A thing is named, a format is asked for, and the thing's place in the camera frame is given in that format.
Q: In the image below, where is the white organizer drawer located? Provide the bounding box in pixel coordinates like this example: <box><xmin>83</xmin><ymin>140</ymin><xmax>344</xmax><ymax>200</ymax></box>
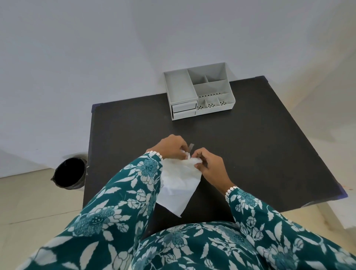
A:
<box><xmin>172</xmin><ymin>109</ymin><xmax>197</xmax><ymax>119</ymax></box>
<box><xmin>172</xmin><ymin>102</ymin><xmax>197</xmax><ymax>113</ymax></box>

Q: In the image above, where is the person's left forearm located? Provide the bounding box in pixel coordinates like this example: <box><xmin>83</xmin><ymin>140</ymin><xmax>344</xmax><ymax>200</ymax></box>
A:
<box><xmin>17</xmin><ymin>151</ymin><xmax>163</xmax><ymax>270</ymax></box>

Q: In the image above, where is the teal floral dress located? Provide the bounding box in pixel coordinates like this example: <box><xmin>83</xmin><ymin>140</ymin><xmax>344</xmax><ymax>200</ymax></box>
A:
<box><xmin>131</xmin><ymin>221</ymin><xmax>273</xmax><ymax>270</ymax></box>

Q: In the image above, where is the black waste bin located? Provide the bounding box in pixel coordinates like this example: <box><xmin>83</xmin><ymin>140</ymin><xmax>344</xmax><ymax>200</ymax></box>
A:
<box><xmin>51</xmin><ymin>157</ymin><xmax>87</xmax><ymax>190</ymax></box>

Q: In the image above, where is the person's left hand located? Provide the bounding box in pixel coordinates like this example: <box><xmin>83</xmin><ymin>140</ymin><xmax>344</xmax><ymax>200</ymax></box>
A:
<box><xmin>146</xmin><ymin>134</ymin><xmax>191</xmax><ymax>162</ymax></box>

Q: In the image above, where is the person's right forearm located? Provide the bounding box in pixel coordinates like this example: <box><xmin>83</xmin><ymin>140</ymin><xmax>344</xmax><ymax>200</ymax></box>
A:
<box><xmin>225</xmin><ymin>186</ymin><xmax>356</xmax><ymax>270</ymax></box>

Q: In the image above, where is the white paper bag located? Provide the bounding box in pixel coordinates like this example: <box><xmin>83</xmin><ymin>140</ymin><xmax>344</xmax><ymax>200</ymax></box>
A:
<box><xmin>155</xmin><ymin>150</ymin><xmax>203</xmax><ymax>218</ymax></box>

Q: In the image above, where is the white plastic desk organizer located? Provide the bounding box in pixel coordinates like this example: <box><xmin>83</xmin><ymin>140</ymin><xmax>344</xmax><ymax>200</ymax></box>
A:
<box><xmin>164</xmin><ymin>62</ymin><xmax>236</xmax><ymax>121</ymax></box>

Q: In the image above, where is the person's right hand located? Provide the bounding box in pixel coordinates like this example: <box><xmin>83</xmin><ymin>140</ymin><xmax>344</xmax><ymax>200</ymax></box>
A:
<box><xmin>191</xmin><ymin>147</ymin><xmax>235</xmax><ymax>196</ymax></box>

